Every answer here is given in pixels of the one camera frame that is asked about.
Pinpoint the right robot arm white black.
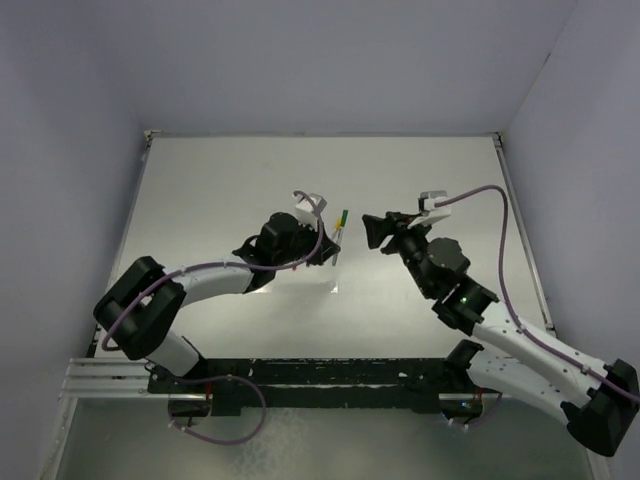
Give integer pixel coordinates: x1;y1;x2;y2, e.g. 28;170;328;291
362;212;639;457

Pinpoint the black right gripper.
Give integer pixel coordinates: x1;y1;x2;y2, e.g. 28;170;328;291
362;211;435;297

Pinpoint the aluminium rail front edge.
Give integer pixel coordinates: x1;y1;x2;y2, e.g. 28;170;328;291
60;358;149;399

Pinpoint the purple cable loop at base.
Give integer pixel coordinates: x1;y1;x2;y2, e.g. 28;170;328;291
167;375;268;445

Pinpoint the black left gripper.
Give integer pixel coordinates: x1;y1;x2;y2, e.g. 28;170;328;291
273;216;338;267

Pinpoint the aluminium rail right table edge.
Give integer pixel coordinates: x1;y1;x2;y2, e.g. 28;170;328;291
491;132;556;336

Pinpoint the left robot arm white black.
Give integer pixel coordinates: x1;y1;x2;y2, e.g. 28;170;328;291
93;212;340;392

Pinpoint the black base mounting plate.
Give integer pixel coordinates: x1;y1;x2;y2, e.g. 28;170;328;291
147;358;487;421

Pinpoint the green pen cap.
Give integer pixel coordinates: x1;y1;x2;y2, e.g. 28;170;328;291
339;209;349;230

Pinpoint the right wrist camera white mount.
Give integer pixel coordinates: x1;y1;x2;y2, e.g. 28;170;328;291
414;190;451;226

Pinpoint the green marker pen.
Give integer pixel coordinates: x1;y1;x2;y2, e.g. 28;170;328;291
331;227;343;267

